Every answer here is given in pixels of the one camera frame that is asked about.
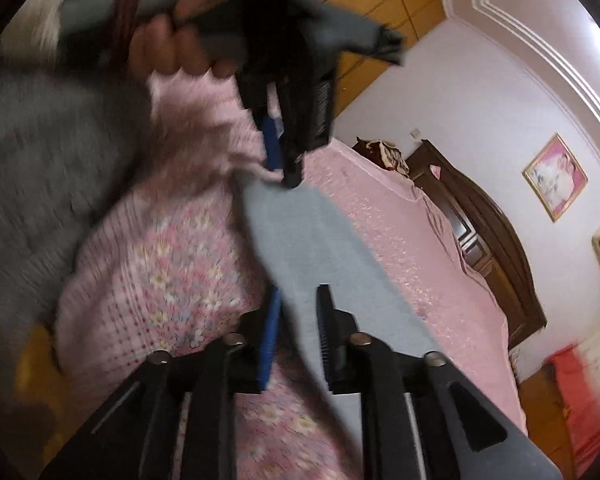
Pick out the dark wooden headboard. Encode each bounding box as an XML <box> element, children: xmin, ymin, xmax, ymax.
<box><xmin>406</xmin><ymin>140</ymin><xmax>547</xmax><ymax>349</ymax></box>

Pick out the framed wedding photo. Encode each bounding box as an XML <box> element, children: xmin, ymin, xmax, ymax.
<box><xmin>522</xmin><ymin>133</ymin><xmax>588</xmax><ymax>222</ymax></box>

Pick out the person's hand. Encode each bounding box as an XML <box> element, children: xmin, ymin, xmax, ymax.
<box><xmin>129</xmin><ymin>0</ymin><xmax>239</xmax><ymax>81</ymax></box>

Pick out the grey sleeve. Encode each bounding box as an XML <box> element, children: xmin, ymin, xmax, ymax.
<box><xmin>0</xmin><ymin>66</ymin><xmax>151</xmax><ymax>406</ymax></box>

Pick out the clothes pile on nightstand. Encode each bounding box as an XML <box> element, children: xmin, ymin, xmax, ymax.
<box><xmin>353</xmin><ymin>138</ymin><xmax>410</xmax><ymax>177</ymax></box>

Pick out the cream and red curtain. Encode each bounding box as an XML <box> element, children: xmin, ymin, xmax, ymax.
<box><xmin>546</xmin><ymin>326</ymin><xmax>600</xmax><ymax>474</ymax></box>

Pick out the wooden wardrobe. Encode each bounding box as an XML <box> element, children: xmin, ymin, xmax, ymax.
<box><xmin>299</xmin><ymin>0</ymin><xmax>449</xmax><ymax>116</ymax></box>

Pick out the pink floral bedspread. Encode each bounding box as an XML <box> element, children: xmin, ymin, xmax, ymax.
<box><xmin>54</xmin><ymin>66</ymin><xmax>529</xmax><ymax>480</ymax></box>

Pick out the pink item on headboard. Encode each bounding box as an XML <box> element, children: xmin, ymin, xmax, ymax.
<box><xmin>429</xmin><ymin>165</ymin><xmax>441</xmax><ymax>180</ymax></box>

